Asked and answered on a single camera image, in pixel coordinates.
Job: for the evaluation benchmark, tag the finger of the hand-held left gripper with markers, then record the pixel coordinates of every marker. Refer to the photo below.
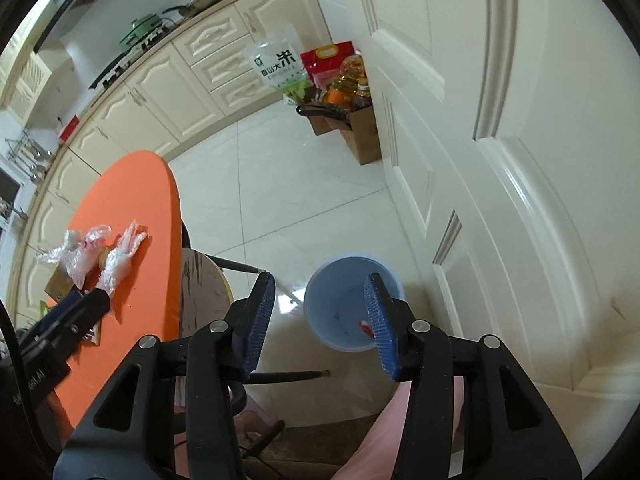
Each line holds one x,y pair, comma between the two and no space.
92,305
65,305

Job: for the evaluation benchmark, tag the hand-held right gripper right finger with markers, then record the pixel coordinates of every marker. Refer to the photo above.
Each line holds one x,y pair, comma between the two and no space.
380,325

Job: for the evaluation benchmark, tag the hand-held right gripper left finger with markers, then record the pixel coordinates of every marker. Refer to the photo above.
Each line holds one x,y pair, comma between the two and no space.
256,320

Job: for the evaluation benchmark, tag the round brown biscuit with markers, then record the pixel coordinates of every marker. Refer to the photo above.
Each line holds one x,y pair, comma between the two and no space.
103,256

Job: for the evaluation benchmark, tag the clear plastic glove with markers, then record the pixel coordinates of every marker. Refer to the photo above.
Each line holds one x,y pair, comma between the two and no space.
75,255
117,260

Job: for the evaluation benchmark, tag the blue plastic bin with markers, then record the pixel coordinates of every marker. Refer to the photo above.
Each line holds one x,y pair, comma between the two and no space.
330,305

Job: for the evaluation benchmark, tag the round wooden stool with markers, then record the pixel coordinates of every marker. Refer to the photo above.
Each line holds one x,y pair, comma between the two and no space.
202,290

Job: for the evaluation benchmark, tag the pink slipper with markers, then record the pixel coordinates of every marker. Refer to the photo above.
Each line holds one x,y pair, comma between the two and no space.
257,422

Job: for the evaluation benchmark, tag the person's pink trouser leg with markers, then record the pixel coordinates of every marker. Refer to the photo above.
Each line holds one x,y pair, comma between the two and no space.
380,440

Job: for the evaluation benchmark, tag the black appliance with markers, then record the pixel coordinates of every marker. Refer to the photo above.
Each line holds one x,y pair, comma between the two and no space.
7,185

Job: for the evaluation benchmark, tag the brown doormat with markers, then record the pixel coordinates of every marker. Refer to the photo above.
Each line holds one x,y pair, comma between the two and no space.
310,447

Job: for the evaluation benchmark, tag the metal utensil rack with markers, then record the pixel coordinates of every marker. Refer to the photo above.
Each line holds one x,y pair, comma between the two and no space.
27,155

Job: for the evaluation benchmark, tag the red container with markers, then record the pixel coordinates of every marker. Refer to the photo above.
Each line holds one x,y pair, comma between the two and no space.
69,127

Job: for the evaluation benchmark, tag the large cardboard box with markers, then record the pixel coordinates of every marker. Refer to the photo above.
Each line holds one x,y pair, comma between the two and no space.
362,135

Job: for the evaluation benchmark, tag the small cardboard box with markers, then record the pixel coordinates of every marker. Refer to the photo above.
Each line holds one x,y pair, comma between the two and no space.
322,120

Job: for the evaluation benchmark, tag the cream kitchen cabinets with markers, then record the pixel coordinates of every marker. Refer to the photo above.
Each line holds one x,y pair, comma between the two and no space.
165,95

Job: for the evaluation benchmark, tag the white panel door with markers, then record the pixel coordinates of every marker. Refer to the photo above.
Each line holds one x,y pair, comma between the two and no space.
525,135

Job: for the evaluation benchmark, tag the black gas stove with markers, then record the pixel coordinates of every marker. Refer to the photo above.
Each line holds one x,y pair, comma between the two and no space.
120,62

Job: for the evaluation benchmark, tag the yellow cooking oil bottle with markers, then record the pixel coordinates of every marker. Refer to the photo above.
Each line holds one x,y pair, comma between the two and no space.
350,77

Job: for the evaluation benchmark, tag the clear green rice bag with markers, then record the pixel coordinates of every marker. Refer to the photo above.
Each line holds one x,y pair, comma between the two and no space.
277,60

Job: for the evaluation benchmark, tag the green cooking pot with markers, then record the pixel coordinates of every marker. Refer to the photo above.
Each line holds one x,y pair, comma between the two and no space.
142,27

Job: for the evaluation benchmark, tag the range hood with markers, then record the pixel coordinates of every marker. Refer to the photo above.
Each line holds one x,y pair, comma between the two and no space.
75,5

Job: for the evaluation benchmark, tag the frying pan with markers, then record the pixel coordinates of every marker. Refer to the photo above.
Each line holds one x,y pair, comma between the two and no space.
195,5

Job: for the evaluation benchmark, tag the cream wall cabinets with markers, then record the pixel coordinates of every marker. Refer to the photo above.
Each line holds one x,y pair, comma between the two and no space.
25,80

